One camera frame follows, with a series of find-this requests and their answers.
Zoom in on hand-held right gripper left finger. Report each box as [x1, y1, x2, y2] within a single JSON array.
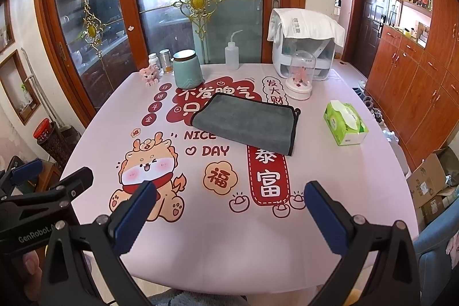
[[39, 180, 158, 306]]

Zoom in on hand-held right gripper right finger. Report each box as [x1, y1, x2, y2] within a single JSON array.
[[303, 180, 421, 306]]

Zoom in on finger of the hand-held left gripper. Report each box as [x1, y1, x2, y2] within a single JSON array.
[[0, 158, 44, 200], [49, 167, 94, 201]]

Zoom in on grey towel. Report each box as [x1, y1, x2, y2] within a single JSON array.
[[189, 93, 302, 157]]

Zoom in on person's left hand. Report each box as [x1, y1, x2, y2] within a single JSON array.
[[21, 250, 44, 289]]

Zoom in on dark wicker stand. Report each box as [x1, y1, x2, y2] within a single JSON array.
[[38, 126, 84, 171]]

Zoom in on red-lidded jar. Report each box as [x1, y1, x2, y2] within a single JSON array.
[[34, 118, 55, 142]]

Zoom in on white mop pole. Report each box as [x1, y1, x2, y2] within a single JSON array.
[[21, 48, 62, 132]]

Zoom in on green tissue box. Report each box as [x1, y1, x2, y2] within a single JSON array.
[[323, 100, 369, 147]]

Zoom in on cardboard box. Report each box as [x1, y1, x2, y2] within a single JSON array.
[[406, 153, 459, 225]]

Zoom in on blue chair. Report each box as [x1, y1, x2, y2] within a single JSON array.
[[412, 213, 459, 306]]

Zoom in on row of shoes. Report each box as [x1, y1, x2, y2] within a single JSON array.
[[353, 80, 386, 122]]

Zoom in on pink block toy figure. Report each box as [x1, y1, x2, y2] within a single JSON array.
[[139, 64, 163, 87]]

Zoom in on glass dome with pink figure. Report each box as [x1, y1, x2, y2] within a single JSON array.
[[285, 50, 317, 101]]

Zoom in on amber jar with silver lid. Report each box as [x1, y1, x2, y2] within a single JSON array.
[[159, 49, 174, 74]]

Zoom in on teal ceramic jar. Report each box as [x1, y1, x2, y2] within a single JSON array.
[[173, 50, 205, 89]]

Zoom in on white countertop appliance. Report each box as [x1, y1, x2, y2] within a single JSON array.
[[271, 35, 337, 82]]

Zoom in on white squeeze bottle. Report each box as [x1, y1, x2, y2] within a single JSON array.
[[225, 30, 245, 70]]

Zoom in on dark wooden entry door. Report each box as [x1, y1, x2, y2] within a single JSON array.
[[358, 0, 391, 78]]

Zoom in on white cloth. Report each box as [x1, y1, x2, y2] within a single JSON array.
[[267, 8, 346, 46]]

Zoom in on wooden wall niche frame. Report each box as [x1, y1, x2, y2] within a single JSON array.
[[0, 50, 42, 124]]

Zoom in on wooden wall cabinet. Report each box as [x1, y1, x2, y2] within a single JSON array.
[[365, 0, 459, 171]]

